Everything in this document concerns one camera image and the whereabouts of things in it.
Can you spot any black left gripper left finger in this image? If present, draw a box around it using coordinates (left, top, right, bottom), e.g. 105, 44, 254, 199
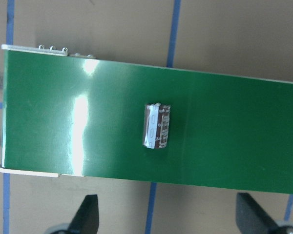
67, 195, 99, 234

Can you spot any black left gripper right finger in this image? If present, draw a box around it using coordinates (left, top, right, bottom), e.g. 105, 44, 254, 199
235, 193, 282, 234

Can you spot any brown cylindrical capacitor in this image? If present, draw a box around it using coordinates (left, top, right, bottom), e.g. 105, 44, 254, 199
143, 103, 171, 149

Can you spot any green conveyor belt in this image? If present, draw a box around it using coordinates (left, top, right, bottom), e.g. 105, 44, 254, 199
0, 44, 293, 194

